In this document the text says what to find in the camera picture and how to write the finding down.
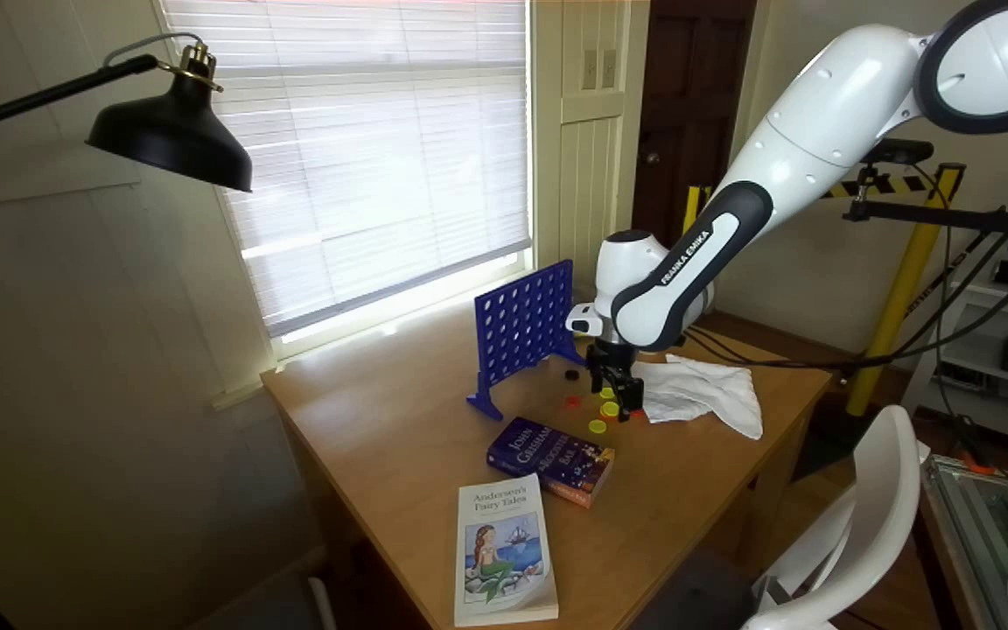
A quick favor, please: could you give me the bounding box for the dark brown door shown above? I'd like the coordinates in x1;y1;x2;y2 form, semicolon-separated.
631;0;760;236

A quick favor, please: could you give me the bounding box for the short yellow post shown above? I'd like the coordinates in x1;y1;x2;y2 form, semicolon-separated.
679;180;707;236

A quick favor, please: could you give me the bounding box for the black desk lamp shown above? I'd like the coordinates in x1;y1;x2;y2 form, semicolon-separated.
0;31;254;194

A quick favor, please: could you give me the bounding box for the blue Connect Four grid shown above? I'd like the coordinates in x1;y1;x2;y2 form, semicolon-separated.
464;254;589;422

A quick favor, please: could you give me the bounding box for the white shelf unit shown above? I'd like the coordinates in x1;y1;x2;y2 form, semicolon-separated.
934;276;1008;459

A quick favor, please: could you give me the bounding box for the cream panelled shutter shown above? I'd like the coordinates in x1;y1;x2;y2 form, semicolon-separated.
526;0;653;302

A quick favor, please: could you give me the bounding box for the black camera on stand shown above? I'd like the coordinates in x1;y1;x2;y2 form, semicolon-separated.
867;136;939;169

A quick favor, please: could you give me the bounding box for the black yellow hazard tape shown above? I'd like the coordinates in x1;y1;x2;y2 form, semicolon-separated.
828;171;934;204

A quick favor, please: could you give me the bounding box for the grey metal equipment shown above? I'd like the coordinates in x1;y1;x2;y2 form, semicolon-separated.
921;451;1008;630

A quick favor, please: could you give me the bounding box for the white mermaid cover book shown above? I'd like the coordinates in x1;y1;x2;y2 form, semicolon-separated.
451;467;563;630

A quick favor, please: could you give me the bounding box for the tall yellow post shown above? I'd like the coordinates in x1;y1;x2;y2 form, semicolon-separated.
844;160;970;407

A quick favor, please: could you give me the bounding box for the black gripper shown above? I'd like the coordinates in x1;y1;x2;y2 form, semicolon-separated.
584;331;648;418

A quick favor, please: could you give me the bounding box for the white window blind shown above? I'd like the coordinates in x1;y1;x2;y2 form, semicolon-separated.
154;0;531;342

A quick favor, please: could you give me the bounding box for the white towel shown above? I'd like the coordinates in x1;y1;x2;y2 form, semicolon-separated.
636;354;771;443

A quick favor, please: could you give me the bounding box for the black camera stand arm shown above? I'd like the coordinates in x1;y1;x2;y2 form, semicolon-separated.
839;160;1008;254

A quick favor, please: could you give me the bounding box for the white plastic chair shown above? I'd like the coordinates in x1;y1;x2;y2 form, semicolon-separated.
741;400;934;630

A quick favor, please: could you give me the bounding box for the black cable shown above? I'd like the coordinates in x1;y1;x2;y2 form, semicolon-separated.
681;178;1008;376

